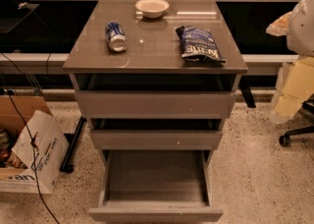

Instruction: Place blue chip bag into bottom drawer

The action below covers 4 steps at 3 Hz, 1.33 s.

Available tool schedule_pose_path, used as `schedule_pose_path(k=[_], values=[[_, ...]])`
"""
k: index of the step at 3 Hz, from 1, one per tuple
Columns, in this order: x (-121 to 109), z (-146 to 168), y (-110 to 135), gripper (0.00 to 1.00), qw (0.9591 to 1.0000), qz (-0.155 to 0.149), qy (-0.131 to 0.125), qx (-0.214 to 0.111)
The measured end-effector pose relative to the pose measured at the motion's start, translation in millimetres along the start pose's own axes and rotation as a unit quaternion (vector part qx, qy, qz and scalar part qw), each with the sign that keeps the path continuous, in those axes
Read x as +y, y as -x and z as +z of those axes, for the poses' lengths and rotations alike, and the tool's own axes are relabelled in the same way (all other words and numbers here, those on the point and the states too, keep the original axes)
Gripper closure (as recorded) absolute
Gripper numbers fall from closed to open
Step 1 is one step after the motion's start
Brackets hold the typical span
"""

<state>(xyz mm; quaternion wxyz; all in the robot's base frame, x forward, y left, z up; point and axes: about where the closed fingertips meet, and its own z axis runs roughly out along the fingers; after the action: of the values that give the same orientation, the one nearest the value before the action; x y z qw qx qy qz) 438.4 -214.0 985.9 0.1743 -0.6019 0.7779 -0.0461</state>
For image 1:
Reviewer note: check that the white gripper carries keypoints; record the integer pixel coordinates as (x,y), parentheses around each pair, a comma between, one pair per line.
(301,29)

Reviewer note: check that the blue chip bag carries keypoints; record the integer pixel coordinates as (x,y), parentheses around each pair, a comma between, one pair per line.
(198,45)

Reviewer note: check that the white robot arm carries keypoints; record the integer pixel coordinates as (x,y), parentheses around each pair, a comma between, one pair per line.
(300,36)

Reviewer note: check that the grey drawer cabinet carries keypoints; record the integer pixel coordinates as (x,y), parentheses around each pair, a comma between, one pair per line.
(152,60)

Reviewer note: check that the grey bottom drawer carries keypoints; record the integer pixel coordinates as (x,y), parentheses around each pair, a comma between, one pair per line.
(156,186)

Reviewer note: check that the grey drawer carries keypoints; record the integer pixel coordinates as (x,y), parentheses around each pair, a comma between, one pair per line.
(156,186)
(156,134)
(155,104)

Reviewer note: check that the grey middle drawer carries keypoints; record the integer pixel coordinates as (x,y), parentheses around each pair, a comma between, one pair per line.
(156,134)

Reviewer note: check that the grey top drawer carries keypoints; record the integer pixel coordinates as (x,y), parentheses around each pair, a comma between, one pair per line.
(155,104)

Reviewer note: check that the white ceramic bowl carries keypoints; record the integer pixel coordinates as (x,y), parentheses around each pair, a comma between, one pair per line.
(152,9)

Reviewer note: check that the blue white soda can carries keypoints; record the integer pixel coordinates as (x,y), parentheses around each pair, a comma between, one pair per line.
(115,37)

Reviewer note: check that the black table leg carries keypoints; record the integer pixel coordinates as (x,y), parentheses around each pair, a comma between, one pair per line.
(67,166)

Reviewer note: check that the cardboard box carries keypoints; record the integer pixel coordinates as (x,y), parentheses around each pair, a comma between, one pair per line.
(39,145)

